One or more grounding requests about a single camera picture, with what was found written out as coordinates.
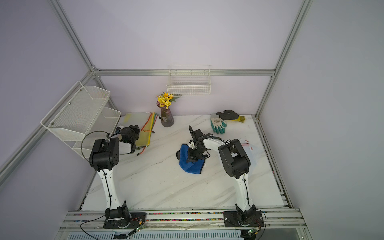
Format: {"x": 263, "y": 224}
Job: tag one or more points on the dark purple glass vase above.
{"x": 166, "y": 116}

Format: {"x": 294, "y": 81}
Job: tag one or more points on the yellow artificial flowers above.
{"x": 165, "y": 100}

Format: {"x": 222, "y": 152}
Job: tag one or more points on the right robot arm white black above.
{"x": 234, "y": 159}

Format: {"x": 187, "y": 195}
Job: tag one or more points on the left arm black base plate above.
{"x": 137, "y": 219}

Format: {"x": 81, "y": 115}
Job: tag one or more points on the white wire wall basket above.
{"x": 189, "y": 80}

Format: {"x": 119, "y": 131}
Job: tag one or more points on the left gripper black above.
{"x": 136, "y": 128}

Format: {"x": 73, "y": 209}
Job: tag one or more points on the white two-tier mesh shelf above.
{"x": 81, "y": 117}

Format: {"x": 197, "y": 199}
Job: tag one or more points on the aluminium frame rail base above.
{"x": 274, "y": 224}

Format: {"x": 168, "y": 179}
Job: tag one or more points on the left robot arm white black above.
{"x": 104, "y": 156}

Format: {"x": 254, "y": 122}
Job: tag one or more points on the green white work glove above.
{"x": 218, "y": 125}

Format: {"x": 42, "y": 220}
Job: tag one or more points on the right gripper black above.
{"x": 192, "y": 157}

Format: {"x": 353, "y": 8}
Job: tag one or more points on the clear white mesh document bag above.
{"x": 252, "y": 152}

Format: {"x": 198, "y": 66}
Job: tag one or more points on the blue microfiber cleaning cloth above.
{"x": 188, "y": 166}

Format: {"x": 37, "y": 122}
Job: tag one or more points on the red zipper mesh document bag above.
{"x": 146, "y": 133}

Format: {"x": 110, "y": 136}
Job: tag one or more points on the black yellow work glove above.
{"x": 230, "y": 115}

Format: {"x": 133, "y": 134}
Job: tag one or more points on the yellow mesh document bag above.
{"x": 145, "y": 122}

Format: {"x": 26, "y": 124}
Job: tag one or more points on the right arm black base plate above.
{"x": 250, "y": 218}

